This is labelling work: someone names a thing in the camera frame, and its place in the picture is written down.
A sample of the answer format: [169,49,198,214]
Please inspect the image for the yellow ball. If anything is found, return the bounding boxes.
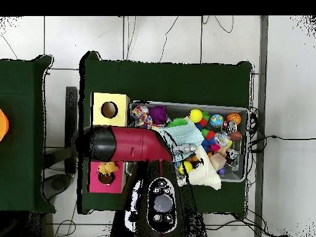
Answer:
[188,109,203,123]
[178,160,194,175]

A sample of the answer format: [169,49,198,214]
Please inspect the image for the dark green tablecloth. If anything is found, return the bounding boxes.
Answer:
[77,51,254,215]
[0,54,56,214]

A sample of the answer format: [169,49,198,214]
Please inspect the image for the purple spiky ball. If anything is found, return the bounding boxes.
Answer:
[148,105,169,125]

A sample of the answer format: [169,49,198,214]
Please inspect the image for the silver drink can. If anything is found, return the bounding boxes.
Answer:
[222,120,238,134]

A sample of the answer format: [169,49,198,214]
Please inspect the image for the dark grey floor base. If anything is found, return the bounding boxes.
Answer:
[43,173,73,201]

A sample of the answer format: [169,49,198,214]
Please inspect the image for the orange toy basketball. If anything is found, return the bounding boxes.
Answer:
[226,112,242,125]

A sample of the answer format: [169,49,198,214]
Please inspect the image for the mint waffle cloth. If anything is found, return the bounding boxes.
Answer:
[157,120,205,161]

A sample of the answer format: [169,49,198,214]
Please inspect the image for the green spiky ball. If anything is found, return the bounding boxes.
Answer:
[167,117,188,128]

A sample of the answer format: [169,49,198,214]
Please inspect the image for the blue globe ball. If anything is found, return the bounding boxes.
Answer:
[209,114,225,128]

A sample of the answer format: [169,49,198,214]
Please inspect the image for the cream waffle cloth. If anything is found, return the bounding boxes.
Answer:
[177,145,222,191]

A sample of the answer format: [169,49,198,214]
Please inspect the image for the orange brown rubber toy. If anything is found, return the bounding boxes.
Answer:
[98,161,120,177]

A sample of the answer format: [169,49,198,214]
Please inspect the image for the shallow clear mesh bin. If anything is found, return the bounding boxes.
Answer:
[125,100,250,183]

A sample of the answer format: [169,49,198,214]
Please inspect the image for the wooden box with three holes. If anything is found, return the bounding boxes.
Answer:
[87,92,131,194]

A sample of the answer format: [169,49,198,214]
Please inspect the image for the colourful confetti print packet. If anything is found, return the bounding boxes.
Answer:
[130,104,154,129]

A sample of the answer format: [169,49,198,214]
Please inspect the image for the brown toy football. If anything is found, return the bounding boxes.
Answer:
[230,130,243,142]

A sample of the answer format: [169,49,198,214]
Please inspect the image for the orange round object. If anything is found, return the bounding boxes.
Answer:
[0,108,10,143]

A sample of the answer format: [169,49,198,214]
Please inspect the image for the black cable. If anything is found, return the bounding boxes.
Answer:
[249,134,316,149]

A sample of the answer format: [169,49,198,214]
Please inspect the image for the silver toy camera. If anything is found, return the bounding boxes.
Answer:
[172,143,198,156]

